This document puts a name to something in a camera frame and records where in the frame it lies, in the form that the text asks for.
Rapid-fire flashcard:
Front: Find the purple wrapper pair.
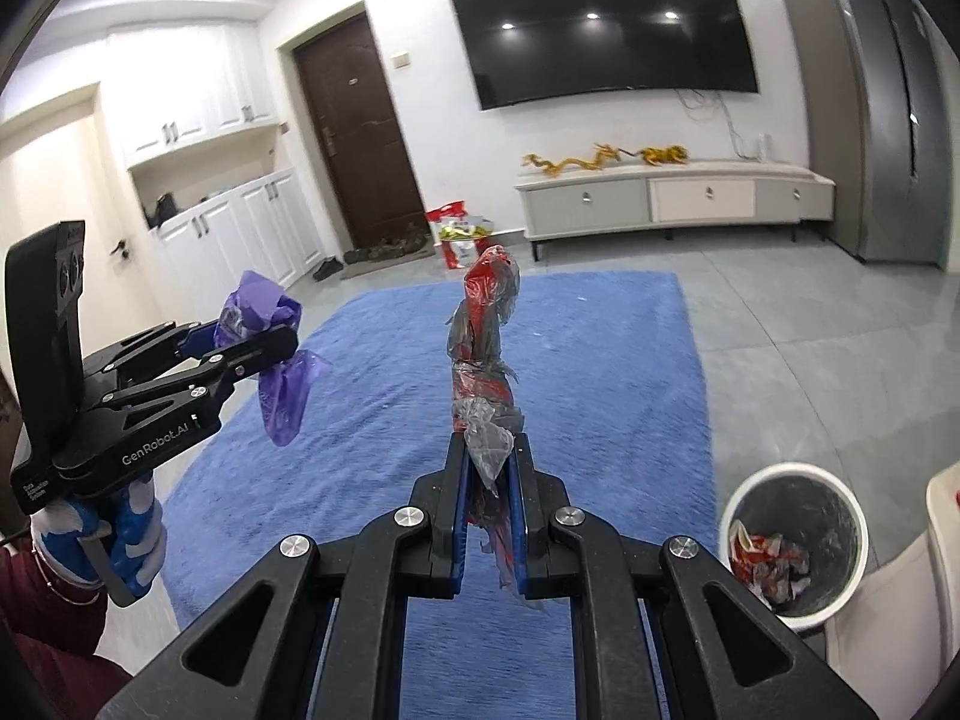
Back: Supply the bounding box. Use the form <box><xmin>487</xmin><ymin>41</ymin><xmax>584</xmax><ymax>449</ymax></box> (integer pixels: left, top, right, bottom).
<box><xmin>213</xmin><ymin>270</ymin><xmax>331</xmax><ymax>447</ymax></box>

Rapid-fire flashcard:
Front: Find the white red paper bag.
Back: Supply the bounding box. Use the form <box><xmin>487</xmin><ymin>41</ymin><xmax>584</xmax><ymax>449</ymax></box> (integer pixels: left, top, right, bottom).
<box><xmin>727</xmin><ymin>520</ymin><xmax>811</xmax><ymax>611</ymax></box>

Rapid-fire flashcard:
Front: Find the red clear plastic wrapper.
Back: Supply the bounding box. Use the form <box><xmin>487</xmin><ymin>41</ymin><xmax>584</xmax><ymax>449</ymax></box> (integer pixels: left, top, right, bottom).
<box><xmin>448</xmin><ymin>245</ymin><xmax>524</xmax><ymax>592</ymax></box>

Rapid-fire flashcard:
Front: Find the white trash bin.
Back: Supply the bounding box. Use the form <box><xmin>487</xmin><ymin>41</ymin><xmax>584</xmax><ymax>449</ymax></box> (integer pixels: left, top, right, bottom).
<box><xmin>718</xmin><ymin>463</ymin><xmax>869</xmax><ymax>632</ymax></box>

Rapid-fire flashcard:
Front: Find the blue white gloved left hand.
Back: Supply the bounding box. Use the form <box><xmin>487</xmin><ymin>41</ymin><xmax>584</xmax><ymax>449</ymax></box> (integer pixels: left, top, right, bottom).
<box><xmin>31</xmin><ymin>473</ymin><xmax>167</xmax><ymax>608</ymax></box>

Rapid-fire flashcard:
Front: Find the black bag on shelf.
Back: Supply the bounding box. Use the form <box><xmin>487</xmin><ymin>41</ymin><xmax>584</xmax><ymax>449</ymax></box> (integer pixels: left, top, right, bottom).
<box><xmin>145</xmin><ymin>192</ymin><xmax>179</xmax><ymax>229</ymax></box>

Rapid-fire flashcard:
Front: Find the black slipper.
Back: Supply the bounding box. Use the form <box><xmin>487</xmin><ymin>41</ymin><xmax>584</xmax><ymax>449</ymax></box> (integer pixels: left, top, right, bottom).
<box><xmin>313</xmin><ymin>257</ymin><xmax>345</xmax><ymax>283</ymax></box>

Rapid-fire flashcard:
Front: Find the cream interior door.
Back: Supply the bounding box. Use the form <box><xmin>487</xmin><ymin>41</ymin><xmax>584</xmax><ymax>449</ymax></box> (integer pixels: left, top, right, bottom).
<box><xmin>0</xmin><ymin>85</ymin><xmax>168</xmax><ymax>421</ymax></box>

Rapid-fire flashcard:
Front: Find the dark brown entrance door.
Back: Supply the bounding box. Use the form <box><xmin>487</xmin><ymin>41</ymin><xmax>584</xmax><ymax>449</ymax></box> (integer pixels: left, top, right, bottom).
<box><xmin>293</xmin><ymin>15</ymin><xmax>430</xmax><ymax>249</ymax></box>

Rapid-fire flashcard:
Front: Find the door mat with shoes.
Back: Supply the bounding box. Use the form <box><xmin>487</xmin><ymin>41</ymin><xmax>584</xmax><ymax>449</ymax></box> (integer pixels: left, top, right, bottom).
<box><xmin>342</xmin><ymin>227</ymin><xmax>434</xmax><ymax>280</ymax></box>

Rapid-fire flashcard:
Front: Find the blue fluffy rug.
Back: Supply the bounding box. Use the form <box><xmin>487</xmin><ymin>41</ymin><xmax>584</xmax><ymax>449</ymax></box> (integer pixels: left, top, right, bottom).
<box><xmin>161</xmin><ymin>271</ymin><xmax>716</xmax><ymax>718</ymax></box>

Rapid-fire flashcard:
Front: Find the red and white gift bag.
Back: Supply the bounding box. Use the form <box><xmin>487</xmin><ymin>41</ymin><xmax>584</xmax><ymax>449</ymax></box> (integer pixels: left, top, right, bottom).
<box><xmin>427</xmin><ymin>200</ymin><xmax>494</xmax><ymax>270</ymax></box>

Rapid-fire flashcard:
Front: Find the white TV cabinet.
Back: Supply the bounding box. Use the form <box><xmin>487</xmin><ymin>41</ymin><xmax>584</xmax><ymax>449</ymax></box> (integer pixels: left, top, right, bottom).
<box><xmin>514</xmin><ymin>161</ymin><xmax>836</xmax><ymax>247</ymax></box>

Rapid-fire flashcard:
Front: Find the golden dragon figurine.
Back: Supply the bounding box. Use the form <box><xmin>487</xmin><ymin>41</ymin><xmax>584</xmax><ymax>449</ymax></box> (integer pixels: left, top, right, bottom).
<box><xmin>521</xmin><ymin>143</ymin><xmax>622</xmax><ymax>177</ymax></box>

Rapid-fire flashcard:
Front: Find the golden tiger figurine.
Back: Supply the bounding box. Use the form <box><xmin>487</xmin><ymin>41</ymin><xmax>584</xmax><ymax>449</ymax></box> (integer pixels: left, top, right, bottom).
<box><xmin>633</xmin><ymin>145</ymin><xmax>688</xmax><ymax>166</ymax></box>

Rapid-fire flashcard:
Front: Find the grey double-door refrigerator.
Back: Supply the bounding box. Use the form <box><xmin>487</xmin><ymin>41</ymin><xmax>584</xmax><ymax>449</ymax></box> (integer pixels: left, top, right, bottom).
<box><xmin>784</xmin><ymin>0</ymin><xmax>952</xmax><ymax>265</ymax></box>

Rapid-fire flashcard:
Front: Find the white upper wall cabinet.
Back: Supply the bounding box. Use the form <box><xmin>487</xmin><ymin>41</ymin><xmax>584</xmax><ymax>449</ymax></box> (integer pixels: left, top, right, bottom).
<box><xmin>104</xmin><ymin>23</ymin><xmax>277</xmax><ymax>167</ymax></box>

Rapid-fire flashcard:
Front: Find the black wall television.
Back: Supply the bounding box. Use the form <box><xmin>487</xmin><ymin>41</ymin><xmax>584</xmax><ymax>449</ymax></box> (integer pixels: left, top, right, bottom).
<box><xmin>452</xmin><ymin>0</ymin><xmax>760</xmax><ymax>110</ymax></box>

